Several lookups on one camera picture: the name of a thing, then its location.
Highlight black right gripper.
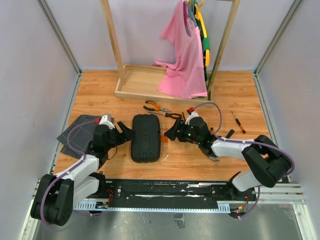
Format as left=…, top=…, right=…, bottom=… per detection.
left=164, top=119, right=201, bottom=145

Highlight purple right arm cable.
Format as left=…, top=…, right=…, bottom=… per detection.
left=193, top=101, right=296, bottom=221

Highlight aluminium frame post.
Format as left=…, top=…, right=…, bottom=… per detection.
left=36, top=0, right=83, bottom=76
left=253, top=0, right=305, bottom=76

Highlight wooden clothes rack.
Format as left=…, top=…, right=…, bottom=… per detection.
left=100, top=0, right=240, bottom=105

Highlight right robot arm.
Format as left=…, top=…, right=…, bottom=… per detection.
left=164, top=111, right=295, bottom=200

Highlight pink t-shirt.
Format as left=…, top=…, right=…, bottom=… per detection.
left=153, top=0, right=208, bottom=100

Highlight green yellow hangers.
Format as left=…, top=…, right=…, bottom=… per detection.
left=188, top=0, right=211, bottom=82

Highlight small orange black screwdriver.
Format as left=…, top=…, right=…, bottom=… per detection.
left=231, top=111, right=246, bottom=134

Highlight dark grey folded cloth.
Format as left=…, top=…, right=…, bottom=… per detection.
left=56, top=114, right=101, bottom=159

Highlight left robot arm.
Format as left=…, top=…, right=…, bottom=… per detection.
left=30, top=114, right=135, bottom=226

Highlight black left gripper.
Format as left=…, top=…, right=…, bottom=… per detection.
left=105, top=121, right=135, bottom=151

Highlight black plastic tool case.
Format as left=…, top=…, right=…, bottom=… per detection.
left=130, top=114, right=162, bottom=163

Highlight right aluminium frame post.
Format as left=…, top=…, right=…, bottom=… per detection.
left=253, top=0, right=305, bottom=76

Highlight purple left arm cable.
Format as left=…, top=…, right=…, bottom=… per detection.
left=39, top=119, right=106, bottom=227

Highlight claw hammer black grip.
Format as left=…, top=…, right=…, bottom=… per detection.
left=206, top=129, right=236, bottom=162

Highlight orange black pliers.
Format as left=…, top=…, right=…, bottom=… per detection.
left=143, top=100, right=171, bottom=113

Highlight left aluminium frame post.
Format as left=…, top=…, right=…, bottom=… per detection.
left=36, top=0, right=83, bottom=76

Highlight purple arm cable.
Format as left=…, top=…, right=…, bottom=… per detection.
left=39, top=119, right=106, bottom=227
left=193, top=101, right=296, bottom=221

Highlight grey cable duct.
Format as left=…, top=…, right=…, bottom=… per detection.
left=74, top=199, right=231, bottom=214

